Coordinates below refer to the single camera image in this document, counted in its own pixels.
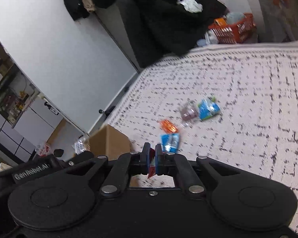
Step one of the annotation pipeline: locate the grey door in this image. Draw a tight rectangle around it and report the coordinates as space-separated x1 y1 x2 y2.
92 0 141 72

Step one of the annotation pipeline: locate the white crumpled cloth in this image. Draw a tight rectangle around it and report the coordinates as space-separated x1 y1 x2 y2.
177 0 203 13

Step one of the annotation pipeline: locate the red plastic basket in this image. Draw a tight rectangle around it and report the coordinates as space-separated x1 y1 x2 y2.
208 13 256 44

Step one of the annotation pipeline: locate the red snack packet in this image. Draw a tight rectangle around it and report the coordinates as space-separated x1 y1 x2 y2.
148 148 156 178

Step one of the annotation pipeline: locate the orange snack packet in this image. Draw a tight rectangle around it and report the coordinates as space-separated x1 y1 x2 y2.
160 119 179 134

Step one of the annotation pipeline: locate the purple clear candy packet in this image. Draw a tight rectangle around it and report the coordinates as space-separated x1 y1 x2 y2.
179 101 199 127

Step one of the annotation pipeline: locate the brown cardboard box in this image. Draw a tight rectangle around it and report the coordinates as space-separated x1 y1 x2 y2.
88 125 132 160

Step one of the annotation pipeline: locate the white patterned bed cover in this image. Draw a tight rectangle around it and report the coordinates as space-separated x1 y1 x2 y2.
106 41 298 234

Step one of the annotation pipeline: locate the blue green snack packet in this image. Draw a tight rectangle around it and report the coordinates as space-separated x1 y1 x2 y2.
198 97 221 120

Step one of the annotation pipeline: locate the black jacket pile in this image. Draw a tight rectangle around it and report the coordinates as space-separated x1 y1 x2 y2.
117 0 227 68

